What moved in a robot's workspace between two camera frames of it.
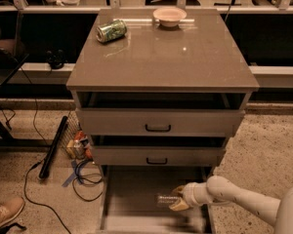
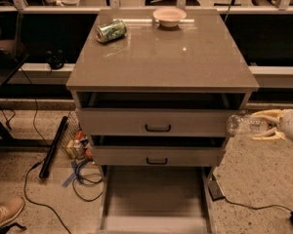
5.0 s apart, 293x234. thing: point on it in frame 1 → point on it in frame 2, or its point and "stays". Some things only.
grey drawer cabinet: x=160 y=88 stays
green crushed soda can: x=112 y=30 stays
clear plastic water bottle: x=165 y=200 → x=240 y=126
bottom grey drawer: x=129 y=200 stays
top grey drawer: x=159 y=122 stays
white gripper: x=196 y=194 → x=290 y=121
